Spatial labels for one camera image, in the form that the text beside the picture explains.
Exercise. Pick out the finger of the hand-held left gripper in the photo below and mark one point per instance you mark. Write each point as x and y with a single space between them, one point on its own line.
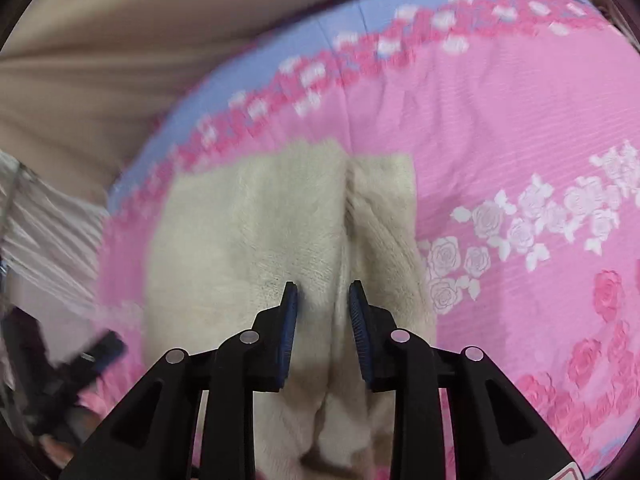
106 349

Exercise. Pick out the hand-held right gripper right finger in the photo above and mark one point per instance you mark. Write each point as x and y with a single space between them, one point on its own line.
357 330

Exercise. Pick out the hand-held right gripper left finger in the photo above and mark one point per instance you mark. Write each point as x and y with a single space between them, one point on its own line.
289 320

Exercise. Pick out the cream sweater with black hearts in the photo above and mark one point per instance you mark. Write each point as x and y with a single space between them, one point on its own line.
240 240

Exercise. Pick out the white satin curtain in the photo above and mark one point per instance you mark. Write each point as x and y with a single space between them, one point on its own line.
45 240

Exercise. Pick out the pink floral bedsheet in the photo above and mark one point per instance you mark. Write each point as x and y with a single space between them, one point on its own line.
475 125

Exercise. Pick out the beige cloth drape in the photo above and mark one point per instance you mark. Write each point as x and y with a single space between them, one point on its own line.
125 60

